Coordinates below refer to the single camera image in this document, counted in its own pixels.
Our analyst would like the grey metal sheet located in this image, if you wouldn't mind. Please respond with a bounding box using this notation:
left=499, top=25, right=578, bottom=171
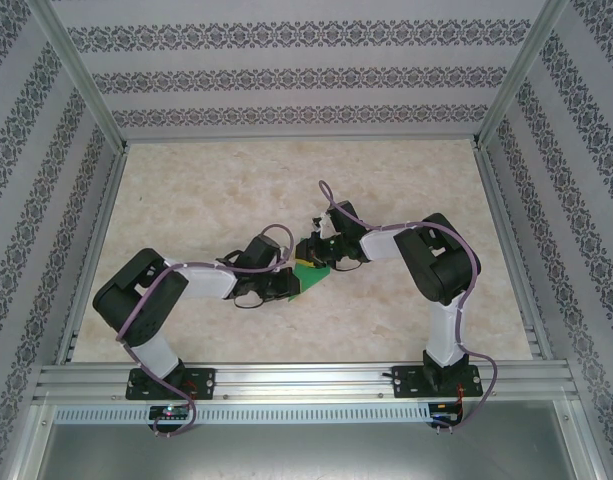
left=35, top=423, right=602, bottom=480

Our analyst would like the aluminium frame post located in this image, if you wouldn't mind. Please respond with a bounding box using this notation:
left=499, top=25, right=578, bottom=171
left=473, top=0, right=572, bottom=151
left=28, top=0, right=131, bottom=151

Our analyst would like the aluminium frame leg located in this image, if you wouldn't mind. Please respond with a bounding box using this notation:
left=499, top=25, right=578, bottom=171
left=3, top=399, right=56, bottom=480
left=554, top=399, right=612, bottom=480

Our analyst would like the aluminium mounting rail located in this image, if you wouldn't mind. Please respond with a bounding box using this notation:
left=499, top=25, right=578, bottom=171
left=33, top=362, right=580, bottom=402

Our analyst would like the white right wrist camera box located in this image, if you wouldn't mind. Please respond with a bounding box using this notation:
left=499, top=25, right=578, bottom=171
left=311, top=212, right=335, bottom=241

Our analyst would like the aluminium table side rail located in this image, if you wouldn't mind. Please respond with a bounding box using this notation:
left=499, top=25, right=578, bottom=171
left=55, top=144, right=131, bottom=365
left=473, top=142, right=556, bottom=362

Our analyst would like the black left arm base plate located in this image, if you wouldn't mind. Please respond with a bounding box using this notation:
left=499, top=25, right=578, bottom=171
left=125, top=367, right=217, bottom=401

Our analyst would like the slotted grey cable duct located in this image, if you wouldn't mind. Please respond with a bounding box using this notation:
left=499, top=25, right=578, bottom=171
left=53, top=403, right=433, bottom=425

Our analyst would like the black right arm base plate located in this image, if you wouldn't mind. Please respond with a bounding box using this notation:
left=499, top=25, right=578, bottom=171
left=391, top=364, right=485, bottom=400

